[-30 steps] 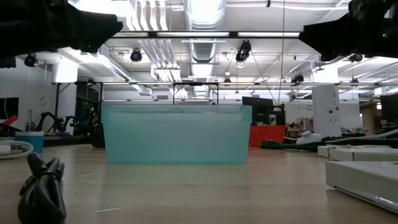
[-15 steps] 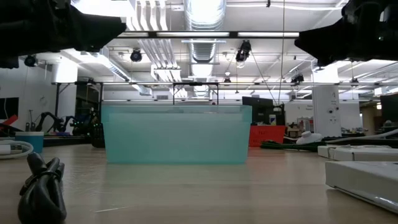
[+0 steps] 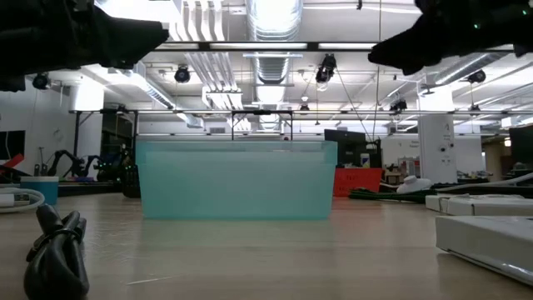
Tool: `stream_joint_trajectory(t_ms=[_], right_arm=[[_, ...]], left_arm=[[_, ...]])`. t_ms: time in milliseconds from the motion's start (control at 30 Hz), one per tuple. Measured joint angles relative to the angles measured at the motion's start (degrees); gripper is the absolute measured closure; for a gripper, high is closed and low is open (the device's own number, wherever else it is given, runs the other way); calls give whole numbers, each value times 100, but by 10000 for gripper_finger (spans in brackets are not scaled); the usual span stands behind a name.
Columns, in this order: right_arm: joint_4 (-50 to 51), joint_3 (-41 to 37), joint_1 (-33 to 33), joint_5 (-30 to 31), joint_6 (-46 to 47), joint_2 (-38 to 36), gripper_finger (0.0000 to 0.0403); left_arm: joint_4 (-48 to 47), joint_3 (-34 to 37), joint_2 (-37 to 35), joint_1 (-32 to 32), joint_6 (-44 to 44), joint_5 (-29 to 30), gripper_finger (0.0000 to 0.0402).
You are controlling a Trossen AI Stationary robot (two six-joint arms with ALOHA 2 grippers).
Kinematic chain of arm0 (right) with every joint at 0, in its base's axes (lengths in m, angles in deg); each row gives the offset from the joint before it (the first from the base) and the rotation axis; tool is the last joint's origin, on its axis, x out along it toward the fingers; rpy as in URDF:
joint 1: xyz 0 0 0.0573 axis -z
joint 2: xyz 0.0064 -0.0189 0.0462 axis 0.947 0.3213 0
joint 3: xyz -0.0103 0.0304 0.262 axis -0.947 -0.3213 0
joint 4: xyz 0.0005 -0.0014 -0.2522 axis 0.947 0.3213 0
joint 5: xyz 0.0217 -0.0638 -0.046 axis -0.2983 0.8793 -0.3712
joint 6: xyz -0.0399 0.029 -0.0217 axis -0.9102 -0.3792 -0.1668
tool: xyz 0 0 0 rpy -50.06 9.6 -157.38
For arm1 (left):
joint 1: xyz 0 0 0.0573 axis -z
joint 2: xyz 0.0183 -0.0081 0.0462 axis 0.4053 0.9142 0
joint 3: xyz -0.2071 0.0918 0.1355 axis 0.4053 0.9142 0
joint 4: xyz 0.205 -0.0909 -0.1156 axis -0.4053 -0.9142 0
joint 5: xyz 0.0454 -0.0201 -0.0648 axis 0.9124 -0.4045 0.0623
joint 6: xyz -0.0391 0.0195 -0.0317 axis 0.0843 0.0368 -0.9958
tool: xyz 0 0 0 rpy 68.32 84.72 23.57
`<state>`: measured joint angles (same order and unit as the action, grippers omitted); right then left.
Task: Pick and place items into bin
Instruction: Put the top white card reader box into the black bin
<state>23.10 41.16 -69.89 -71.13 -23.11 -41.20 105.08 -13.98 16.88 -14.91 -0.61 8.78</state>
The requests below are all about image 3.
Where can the black background robot arm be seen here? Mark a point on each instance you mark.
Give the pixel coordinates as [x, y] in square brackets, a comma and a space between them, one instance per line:
[62, 160]

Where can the black background table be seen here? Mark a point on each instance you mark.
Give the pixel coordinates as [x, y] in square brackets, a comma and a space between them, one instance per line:
[91, 188]

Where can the black background workstation frame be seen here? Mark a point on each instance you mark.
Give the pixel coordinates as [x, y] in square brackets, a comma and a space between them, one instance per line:
[166, 111]

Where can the white box with black print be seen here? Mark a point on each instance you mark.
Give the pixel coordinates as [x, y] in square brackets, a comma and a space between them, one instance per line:
[487, 237]

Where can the white round puck switch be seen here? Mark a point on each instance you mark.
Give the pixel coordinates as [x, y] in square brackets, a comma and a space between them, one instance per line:
[414, 184]

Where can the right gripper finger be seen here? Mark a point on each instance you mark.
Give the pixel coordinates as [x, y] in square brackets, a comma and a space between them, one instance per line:
[412, 39]
[416, 60]

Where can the black ceiling spotlight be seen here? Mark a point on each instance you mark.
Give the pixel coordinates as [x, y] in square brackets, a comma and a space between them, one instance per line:
[399, 105]
[476, 76]
[40, 81]
[327, 68]
[182, 75]

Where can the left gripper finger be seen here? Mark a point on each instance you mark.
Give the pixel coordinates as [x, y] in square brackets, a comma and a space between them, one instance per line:
[133, 31]
[125, 54]

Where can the black mesh container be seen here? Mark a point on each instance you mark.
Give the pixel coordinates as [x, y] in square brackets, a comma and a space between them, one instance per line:
[131, 181]

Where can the red plastic basket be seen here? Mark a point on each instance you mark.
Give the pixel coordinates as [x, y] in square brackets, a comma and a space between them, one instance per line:
[358, 181]

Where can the silver ventilation duct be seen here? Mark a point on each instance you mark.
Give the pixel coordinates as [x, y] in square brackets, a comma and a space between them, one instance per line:
[272, 62]

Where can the white bottle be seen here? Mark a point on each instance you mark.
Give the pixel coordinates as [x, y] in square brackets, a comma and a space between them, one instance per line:
[365, 160]

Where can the white square pillar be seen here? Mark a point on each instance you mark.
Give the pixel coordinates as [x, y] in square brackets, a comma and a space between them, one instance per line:
[437, 141]

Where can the black computer monitor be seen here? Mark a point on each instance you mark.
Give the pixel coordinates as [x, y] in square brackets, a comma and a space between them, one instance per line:
[522, 146]
[345, 146]
[11, 145]

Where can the plain white cardboard box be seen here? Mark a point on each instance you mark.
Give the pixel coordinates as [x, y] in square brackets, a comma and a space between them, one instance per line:
[479, 205]

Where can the teal translucent plastic bin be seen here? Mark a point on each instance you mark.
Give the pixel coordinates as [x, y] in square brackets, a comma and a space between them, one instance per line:
[237, 183]

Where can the red background object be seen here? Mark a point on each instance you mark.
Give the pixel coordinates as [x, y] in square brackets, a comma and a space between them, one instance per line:
[14, 160]

